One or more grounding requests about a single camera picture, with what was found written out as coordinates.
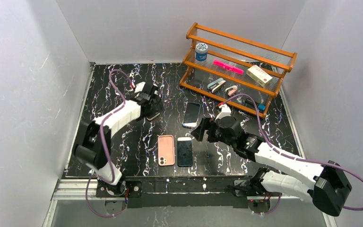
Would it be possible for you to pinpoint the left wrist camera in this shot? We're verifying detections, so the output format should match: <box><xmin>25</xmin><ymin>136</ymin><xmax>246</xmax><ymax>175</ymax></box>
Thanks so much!
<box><xmin>134</xmin><ymin>82</ymin><xmax>146</xmax><ymax>94</ymax></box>

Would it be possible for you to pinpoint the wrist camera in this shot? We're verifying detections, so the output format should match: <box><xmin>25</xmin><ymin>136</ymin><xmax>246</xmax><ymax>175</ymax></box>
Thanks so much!
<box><xmin>134</xmin><ymin>82</ymin><xmax>146</xmax><ymax>94</ymax></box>
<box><xmin>215</xmin><ymin>104</ymin><xmax>231</xmax><ymax>122</ymax></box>

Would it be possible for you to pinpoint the orange wooden shelf rack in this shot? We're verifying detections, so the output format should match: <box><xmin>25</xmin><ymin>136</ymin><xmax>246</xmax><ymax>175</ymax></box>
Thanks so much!
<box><xmin>179</xmin><ymin>22</ymin><xmax>298</xmax><ymax>118</ymax></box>

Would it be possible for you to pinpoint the pink stapler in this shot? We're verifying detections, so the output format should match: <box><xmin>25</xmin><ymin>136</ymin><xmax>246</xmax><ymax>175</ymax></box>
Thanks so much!
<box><xmin>225</xmin><ymin>85</ymin><xmax>238</xmax><ymax>97</ymax></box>

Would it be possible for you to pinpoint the purple cable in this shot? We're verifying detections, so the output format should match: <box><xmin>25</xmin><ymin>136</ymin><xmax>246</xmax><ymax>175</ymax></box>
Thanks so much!
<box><xmin>85</xmin><ymin>69</ymin><xmax>137</xmax><ymax>218</ymax></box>
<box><xmin>218</xmin><ymin>93</ymin><xmax>363</xmax><ymax>211</ymax></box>

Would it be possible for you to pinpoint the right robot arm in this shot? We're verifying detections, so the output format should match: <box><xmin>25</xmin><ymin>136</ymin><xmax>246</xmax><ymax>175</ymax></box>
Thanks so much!
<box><xmin>191</xmin><ymin>116</ymin><xmax>352</xmax><ymax>217</ymax></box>

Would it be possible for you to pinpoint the teal and white stapler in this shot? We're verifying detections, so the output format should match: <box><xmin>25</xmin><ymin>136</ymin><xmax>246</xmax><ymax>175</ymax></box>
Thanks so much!
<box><xmin>207</xmin><ymin>78</ymin><xmax>226</xmax><ymax>93</ymax></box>

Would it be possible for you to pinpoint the blue lidded jar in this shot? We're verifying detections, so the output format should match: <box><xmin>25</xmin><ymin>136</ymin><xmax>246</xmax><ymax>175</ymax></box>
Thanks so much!
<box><xmin>195</xmin><ymin>43</ymin><xmax>208</xmax><ymax>61</ymax></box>

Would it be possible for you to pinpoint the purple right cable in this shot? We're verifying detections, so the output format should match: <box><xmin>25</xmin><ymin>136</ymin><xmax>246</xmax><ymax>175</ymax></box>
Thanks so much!
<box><xmin>218</xmin><ymin>93</ymin><xmax>363</xmax><ymax>211</ymax></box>

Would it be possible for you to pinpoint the pink highlighter pen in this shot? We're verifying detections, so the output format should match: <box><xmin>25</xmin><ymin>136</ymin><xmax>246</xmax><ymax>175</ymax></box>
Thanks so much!
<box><xmin>213</xmin><ymin>60</ymin><xmax>244</xmax><ymax>75</ymax></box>

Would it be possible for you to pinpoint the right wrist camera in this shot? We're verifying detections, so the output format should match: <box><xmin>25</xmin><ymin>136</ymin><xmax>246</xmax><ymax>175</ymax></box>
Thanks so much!
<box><xmin>215</xmin><ymin>104</ymin><xmax>231</xmax><ymax>122</ymax></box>

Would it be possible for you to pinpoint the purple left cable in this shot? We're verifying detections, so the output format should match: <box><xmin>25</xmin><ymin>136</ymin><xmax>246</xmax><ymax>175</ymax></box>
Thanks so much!
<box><xmin>85</xmin><ymin>69</ymin><xmax>137</xmax><ymax>218</ymax></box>

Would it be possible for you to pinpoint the pink phone case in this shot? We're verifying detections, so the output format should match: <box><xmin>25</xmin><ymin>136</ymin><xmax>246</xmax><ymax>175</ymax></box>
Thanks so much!
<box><xmin>158</xmin><ymin>135</ymin><xmax>175</xmax><ymax>166</ymax></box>

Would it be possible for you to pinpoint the bare black phone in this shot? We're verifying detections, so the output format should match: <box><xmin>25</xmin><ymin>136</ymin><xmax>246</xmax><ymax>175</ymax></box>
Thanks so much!
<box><xmin>177</xmin><ymin>137</ymin><xmax>193</xmax><ymax>167</ymax></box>

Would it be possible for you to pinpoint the white red carton box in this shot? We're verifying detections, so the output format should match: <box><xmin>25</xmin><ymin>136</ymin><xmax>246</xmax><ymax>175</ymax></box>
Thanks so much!
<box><xmin>246</xmin><ymin>65</ymin><xmax>273</xmax><ymax>87</ymax></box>

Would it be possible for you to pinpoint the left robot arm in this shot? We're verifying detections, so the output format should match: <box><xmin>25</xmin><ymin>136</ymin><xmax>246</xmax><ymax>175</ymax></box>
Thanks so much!
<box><xmin>72</xmin><ymin>82</ymin><xmax>162</xmax><ymax>185</ymax></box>

